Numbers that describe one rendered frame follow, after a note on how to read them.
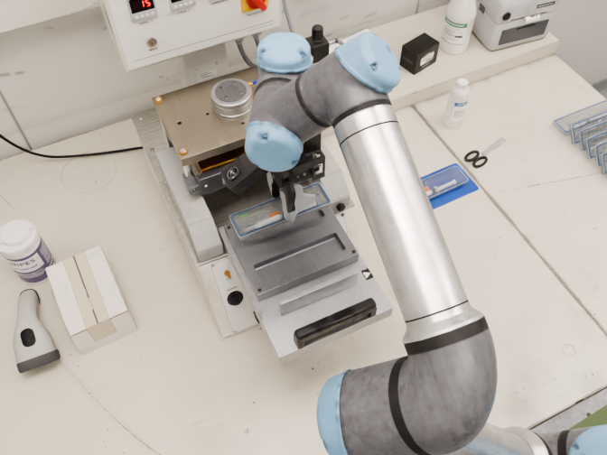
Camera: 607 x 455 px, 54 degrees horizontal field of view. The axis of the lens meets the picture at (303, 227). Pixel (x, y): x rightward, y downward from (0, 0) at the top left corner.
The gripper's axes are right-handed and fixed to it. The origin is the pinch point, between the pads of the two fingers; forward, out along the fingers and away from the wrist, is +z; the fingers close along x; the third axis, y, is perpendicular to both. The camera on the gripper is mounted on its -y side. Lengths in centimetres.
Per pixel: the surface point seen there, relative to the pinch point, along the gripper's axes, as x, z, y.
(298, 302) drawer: -16.9, 4.9, -4.3
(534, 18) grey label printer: 40, 15, 94
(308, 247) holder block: -6.6, 6.1, 2.5
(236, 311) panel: -3.9, 23.7, -12.9
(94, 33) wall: 69, 3, -18
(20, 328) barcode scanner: 10, 21, -53
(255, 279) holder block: -9.4, 4.6, -9.3
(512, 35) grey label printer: 41, 20, 89
